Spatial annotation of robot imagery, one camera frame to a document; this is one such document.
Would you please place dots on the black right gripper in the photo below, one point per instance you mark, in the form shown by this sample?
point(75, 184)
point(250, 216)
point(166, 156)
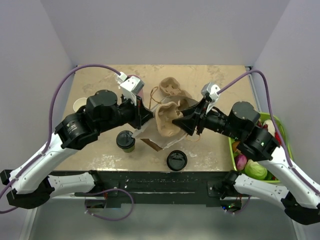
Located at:
point(188, 123)

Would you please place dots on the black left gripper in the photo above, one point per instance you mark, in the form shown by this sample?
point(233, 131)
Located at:
point(141, 115)

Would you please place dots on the brown paper bag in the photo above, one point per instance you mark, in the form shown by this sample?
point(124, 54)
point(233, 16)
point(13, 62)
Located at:
point(149, 133)

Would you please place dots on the cardboard two-cup carrier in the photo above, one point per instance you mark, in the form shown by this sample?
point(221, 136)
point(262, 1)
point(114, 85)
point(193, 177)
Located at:
point(164, 115)

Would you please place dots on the black cup lid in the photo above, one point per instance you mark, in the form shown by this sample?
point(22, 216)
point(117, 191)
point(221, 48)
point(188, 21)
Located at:
point(125, 138)

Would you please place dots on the green paper coffee cup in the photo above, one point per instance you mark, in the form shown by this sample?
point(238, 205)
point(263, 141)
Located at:
point(128, 148)

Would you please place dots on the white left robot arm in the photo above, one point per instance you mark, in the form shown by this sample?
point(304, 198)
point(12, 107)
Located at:
point(32, 184)

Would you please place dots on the pink cylindrical container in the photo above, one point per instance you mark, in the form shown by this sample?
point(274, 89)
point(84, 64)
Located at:
point(138, 90)

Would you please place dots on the wrapped white straws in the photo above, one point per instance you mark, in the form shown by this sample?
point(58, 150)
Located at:
point(120, 78)

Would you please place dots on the stack of black cup lids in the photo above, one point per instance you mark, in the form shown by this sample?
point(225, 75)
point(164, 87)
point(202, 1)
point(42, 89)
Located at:
point(177, 160)

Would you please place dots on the purple onion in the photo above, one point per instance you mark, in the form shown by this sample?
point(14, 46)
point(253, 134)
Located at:
point(240, 162)

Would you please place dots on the red grape bunch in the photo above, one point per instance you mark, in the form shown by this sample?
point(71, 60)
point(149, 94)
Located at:
point(262, 125)

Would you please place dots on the green cabbage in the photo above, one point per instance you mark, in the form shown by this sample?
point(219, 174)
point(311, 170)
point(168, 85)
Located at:
point(255, 170)

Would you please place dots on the white radish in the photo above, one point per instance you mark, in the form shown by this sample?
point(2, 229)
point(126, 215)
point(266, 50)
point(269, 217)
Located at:
point(269, 125)

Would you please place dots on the red chili pepper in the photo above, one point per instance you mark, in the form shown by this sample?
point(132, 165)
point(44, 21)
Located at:
point(277, 137)

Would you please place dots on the green plastic basket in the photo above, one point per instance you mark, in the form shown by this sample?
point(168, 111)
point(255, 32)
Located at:
point(270, 178)

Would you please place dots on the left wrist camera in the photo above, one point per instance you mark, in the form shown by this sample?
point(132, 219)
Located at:
point(128, 87)

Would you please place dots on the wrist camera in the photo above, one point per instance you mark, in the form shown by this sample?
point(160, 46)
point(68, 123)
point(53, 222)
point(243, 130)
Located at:
point(210, 93)
point(128, 87)

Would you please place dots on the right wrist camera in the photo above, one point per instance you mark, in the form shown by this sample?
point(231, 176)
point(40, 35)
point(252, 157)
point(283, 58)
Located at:
point(210, 93)

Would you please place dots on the black table front rail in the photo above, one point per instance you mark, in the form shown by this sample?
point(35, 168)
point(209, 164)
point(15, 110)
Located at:
point(161, 188)

